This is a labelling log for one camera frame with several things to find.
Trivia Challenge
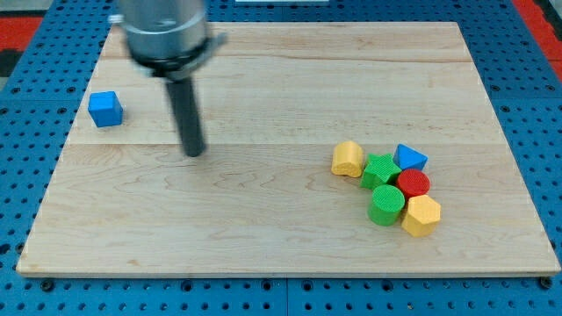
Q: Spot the blue cube block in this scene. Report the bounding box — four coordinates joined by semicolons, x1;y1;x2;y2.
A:
88;91;123;128

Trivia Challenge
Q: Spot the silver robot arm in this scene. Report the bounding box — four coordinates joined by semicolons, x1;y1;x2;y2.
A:
109;0;227;82

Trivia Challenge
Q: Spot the wooden board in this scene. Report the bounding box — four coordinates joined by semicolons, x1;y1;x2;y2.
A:
17;22;560;278

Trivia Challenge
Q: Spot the yellow rounded block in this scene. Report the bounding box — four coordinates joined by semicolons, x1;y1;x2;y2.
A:
331;140;364;178

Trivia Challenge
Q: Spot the green star block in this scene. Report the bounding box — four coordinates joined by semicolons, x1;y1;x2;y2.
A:
360;154;402;190

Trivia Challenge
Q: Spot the green cylinder block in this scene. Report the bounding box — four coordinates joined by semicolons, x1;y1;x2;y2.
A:
367;184;406;226

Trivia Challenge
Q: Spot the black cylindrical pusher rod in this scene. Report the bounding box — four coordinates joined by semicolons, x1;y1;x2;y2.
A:
166;77;206;157

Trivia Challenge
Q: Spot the blue triangle block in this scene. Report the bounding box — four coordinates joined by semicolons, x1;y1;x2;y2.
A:
393;144;429;171

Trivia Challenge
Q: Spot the red cylinder block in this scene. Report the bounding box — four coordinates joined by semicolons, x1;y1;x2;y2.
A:
395;169;431;199

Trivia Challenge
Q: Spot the yellow hexagon block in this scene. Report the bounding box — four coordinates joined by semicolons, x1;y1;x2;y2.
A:
401;195;442;237

